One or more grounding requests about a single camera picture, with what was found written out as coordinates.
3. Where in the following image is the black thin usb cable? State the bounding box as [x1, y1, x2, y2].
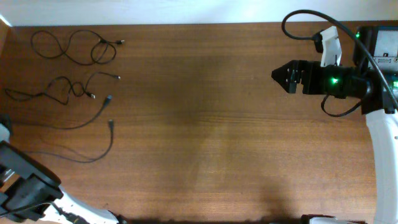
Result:
[29, 29, 125, 66]

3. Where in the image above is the black braided usb cable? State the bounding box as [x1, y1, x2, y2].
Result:
[4, 72, 121, 106]

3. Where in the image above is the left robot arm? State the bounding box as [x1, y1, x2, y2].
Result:
[1, 114, 128, 224]

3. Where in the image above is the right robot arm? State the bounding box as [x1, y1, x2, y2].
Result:
[271, 26, 397, 223]

